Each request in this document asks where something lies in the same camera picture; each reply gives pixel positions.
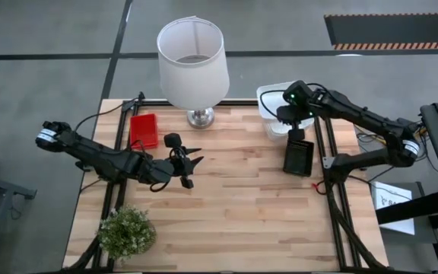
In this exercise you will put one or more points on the red plastic basket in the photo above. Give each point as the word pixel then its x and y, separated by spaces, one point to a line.
pixel 144 129

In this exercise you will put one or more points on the black beam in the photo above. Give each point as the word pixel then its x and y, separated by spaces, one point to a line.
pixel 413 207

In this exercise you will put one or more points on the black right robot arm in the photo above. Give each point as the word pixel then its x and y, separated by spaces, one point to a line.
pixel 363 122

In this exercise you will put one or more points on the silver lamp with white shade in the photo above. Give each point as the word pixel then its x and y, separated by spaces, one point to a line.
pixel 192 72

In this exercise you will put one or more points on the black mat with hazard stripes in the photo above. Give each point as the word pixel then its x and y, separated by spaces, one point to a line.
pixel 394 30

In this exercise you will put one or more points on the white plastic basket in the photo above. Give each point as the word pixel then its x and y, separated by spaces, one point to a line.
pixel 270 108
pixel 280 134

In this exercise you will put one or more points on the white board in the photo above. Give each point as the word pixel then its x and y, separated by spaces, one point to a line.
pixel 394 213

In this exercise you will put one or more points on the black slotted plastic basket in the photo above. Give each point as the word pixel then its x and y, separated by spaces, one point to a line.
pixel 299 160

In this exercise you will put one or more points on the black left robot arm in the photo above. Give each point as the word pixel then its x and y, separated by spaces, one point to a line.
pixel 101 160

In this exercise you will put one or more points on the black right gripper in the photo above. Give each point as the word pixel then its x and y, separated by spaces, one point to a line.
pixel 295 116

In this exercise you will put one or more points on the potted plant with white flowers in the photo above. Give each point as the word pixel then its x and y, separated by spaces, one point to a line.
pixel 127 232

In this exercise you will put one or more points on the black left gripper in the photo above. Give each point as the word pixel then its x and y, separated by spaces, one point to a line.
pixel 179 161

